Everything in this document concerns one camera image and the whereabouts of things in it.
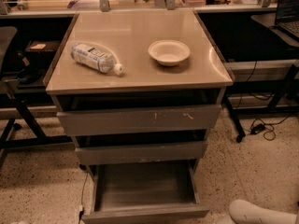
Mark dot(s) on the grey bottom drawer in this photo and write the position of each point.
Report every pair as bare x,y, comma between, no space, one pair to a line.
132,193

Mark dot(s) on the grey drawer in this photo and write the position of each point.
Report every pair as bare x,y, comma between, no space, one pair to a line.
132,193
141,147
140,112

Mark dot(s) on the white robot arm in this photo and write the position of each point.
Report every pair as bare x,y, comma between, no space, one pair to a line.
244,212

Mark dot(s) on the grey drawer cabinet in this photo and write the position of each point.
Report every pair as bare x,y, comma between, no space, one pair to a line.
128,35

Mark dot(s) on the grey top drawer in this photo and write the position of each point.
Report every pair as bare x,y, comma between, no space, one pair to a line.
140,112

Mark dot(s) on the grey middle drawer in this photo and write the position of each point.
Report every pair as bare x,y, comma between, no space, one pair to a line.
141,147

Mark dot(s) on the white paper bowl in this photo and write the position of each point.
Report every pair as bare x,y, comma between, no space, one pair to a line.
169,52

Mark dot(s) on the plastic water bottle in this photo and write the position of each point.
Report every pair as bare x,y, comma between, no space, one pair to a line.
98,59

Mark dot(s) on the black table leg right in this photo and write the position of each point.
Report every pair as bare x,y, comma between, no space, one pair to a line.
235,119

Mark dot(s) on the black power adapter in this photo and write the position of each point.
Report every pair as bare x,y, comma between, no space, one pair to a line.
257,129

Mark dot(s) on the black box on shelf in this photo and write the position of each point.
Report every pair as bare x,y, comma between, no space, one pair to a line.
41,53

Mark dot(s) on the black laptop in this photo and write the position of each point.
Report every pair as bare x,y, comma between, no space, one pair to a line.
287,16

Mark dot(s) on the black table frame left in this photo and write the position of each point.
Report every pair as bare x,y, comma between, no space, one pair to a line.
29,105

